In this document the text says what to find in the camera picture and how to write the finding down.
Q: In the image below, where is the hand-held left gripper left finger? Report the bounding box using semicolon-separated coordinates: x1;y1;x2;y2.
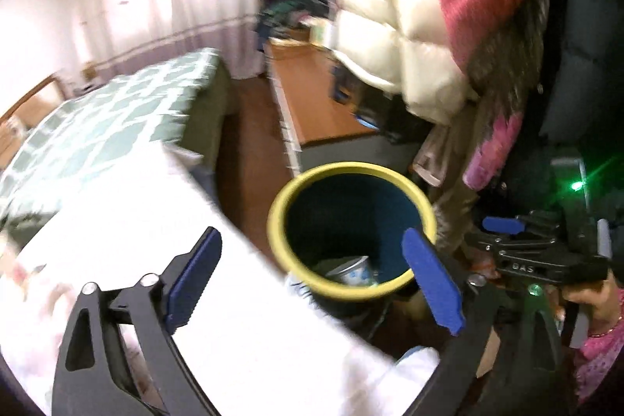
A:
51;226;225;416

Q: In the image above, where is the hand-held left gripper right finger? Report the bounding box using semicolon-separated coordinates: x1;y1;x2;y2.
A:
401;227;575;416

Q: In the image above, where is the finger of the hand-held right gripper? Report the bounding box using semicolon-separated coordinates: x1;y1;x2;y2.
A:
465;210;562;254

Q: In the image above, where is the yellow-rimmed dark trash bin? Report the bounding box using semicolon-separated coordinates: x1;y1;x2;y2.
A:
267;163;436;303

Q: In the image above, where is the person's right forearm pink sleeve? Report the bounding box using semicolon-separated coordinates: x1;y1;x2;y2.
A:
568;316;624;416

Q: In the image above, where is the person's right hand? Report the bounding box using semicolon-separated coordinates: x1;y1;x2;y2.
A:
560;274;624;340

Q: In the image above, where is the pink fuzzy garment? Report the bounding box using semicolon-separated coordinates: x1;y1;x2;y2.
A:
461;110;526;193

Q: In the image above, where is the white paper cup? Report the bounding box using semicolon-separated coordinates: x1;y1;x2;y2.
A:
324;255;382;288

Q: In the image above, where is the white plastic bag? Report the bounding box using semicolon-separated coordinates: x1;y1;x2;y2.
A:
394;344;443;379

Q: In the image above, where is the beige garment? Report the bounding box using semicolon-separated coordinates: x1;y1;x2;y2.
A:
411;97;495;253

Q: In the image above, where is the white table cloth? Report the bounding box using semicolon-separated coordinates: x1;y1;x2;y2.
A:
0;143;442;416

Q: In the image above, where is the bed with green quilt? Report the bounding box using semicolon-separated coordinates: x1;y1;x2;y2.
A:
0;48;234;227

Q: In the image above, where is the dark jacket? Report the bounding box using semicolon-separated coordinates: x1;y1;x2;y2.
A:
534;0;624;146

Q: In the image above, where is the wooden cabinet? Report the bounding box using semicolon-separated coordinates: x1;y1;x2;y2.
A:
266;40;387;177

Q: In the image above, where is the wooden bed headboard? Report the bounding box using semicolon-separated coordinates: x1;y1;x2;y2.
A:
0;72;65;139

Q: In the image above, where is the cream puffer jacket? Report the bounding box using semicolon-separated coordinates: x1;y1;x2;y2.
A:
333;0;479;125

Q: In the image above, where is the pile of dark clothes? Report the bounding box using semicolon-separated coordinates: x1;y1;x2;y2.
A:
257;0;338;42

